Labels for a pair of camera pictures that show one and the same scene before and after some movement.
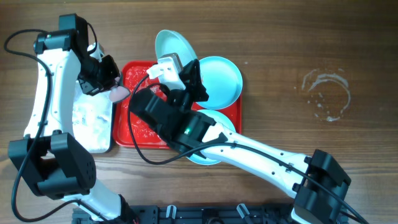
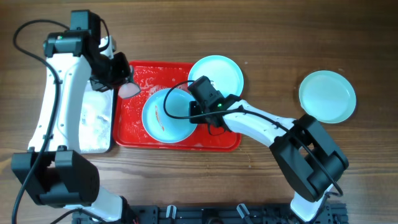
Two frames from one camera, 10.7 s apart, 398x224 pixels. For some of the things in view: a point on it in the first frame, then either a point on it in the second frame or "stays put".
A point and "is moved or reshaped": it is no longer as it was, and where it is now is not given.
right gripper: x=193 y=82 → x=195 y=115
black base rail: x=227 y=214 stays put
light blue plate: x=217 y=117 is moved or reshaped
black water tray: x=93 y=119 stays put
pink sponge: x=118 y=93 is moved or reshaped
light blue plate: x=168 y=42 → x=328 y=96
